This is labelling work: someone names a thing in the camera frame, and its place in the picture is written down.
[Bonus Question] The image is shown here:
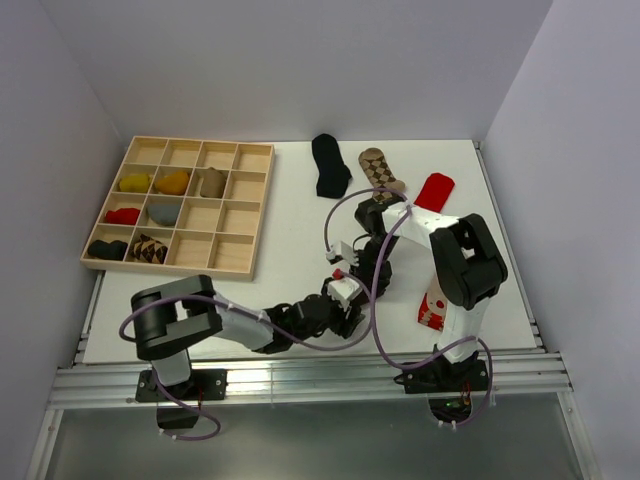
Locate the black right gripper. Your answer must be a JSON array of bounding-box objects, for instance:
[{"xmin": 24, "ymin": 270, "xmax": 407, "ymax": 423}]
[{"xmin": 349, "ymin": 234, "xmax": 399, "ymax": 298}]

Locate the red reindeer sock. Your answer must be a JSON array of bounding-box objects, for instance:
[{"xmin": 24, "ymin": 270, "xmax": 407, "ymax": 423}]
[
  {"xmin": 418, "ymin": 287, "xmax": 447, "ymax": 331},
  {"xmin": 414, "ymin": 172, "xmax": 455, "ymax": 213}
]

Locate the brown argyle sock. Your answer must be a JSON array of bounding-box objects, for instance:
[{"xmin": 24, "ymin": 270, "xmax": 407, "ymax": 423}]
[{"xmin": 358, "ymin": 147, "xmax": 406, "ymax": 202}]

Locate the tan ribbed sock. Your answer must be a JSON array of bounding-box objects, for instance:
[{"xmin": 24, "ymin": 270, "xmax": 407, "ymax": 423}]
[{"xmin": 200, "ymin": 167, "xmax": 227, "ymax": 199}]

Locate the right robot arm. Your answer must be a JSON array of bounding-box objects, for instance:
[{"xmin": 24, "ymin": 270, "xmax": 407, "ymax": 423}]
[{"xmin": 355, "ymin": 197, "xmax": 508, "ymax": 390}]

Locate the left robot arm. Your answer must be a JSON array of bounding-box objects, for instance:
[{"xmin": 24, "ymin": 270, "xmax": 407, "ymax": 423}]
[{"xmin": 119, "ymin": 273, "xmax": 370, "ymax": 399}]

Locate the wooden compartment tray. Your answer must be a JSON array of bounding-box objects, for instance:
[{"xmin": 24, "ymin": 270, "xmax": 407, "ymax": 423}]
[{"xmin": 81, "ymin": 136, "xmax": 275, "ymax": 281}]

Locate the rolled argyle sock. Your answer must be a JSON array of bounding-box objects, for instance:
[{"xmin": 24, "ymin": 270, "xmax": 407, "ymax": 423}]
[{"xmin": 130, "ymin": 234, "xmax": 168, "ymax": 265}]

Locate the rolled grey sock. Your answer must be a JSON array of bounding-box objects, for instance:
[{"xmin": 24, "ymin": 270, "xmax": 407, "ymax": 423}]
[{"xmin": 147, "ymin": 203, "xmax": 181, "ymax": 227}]

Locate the rolled orange sock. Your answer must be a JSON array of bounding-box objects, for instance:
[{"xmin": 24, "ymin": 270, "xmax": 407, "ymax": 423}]
[{"xmin": 154, "ymin": 171, "xmax": 190, "ymax": 196}]

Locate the rolled black sock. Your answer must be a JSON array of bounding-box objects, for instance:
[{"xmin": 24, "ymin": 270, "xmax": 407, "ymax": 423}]
[{"xmin": 87, "ymin": 240, "xmax": 128, "ymax": 261}]

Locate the rolled red sock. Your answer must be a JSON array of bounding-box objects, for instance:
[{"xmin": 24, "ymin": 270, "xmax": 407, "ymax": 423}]
[{"xmin": 104, "ymin": 207, "xmax": 141, "ymax": 226}]

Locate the rolled yellow sock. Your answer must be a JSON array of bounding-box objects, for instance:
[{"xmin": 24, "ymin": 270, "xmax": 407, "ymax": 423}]
[{"xmin": 118, "ymin": 173, "xmax": 151, "ymax": 194}]

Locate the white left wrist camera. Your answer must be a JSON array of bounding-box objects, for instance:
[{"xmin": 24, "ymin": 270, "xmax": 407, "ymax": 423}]
[{"xmin": 326, "ymin": 269, "xmax": 363, "ymax": 309}]

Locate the aluminium frame rail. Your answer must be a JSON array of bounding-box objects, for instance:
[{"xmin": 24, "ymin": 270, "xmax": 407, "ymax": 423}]
[{"xmin": 47, "ymin": 352, "xmax": 573, "ymax": 410}]

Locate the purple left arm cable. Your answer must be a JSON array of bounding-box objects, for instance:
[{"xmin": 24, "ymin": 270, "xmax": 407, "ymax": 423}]
[{"xmin": 118, "ymin": 277, "xmax": 381, "ymax": 442}]

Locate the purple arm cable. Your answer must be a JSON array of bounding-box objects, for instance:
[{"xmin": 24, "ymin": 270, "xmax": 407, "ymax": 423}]
[
  {"xmin": 322, "ymin": 187, "xmax": 496, "ymax": 427},
  {"xmin": 118, "ymin": 277, "xmax": 381, "ymax": 442}
]

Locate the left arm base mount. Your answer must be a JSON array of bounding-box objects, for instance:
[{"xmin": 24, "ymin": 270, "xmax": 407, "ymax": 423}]
[{"xmin": 134, "ymin": 369, "xmax": 227, "ymax": 432}]

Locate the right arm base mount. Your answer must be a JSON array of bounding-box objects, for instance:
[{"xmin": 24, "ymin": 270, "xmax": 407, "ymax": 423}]
[{"xmin": 393, "ymin": 353, "xmax": 494, "ymax": 431}]

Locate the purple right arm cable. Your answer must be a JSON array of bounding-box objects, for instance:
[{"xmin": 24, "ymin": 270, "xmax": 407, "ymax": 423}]
[{"xmin": 322, "ymin": 187, "xmax": 496, "ymax": 427}]

